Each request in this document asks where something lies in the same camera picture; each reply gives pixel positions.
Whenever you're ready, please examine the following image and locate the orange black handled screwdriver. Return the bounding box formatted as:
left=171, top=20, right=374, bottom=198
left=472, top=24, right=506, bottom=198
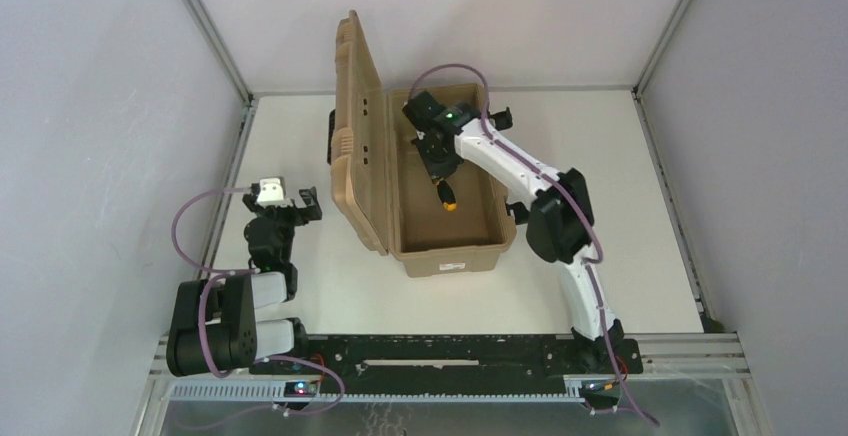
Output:
left=435, top=179, right=458, bottom=211

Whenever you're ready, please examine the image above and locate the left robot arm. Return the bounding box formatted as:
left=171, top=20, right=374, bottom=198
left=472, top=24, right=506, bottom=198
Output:
left=166, top=180, right=323, bottom=377

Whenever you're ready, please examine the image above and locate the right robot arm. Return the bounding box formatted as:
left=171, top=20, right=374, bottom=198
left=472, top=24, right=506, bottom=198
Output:
left=403, top=99, right=625, bottom=381

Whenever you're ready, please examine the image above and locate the tan plastic toolbox bin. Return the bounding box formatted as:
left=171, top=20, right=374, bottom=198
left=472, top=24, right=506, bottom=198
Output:
left=328, top=11, right=517, bottom=278

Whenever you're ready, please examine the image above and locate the small green-lit circuit board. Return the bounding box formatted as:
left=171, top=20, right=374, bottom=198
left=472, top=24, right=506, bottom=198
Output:
left=283, top=381, right=320, bottom=398

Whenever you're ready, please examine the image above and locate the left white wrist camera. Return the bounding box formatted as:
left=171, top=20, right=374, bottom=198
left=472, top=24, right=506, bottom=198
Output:
left=256, top=177, right=288, bottom=208

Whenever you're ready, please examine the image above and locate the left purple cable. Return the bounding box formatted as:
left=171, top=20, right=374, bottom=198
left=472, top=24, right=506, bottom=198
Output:
left=171, top=186, right=346, bottom=430

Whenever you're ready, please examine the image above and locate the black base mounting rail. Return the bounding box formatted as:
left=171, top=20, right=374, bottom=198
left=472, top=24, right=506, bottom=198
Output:
left=251, top=332, right=644, bottom=397

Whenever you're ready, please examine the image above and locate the aluminium frame front rail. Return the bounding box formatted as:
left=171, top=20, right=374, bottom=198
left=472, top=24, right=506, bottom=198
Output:
left=133, top=333, right=772, bottom=435

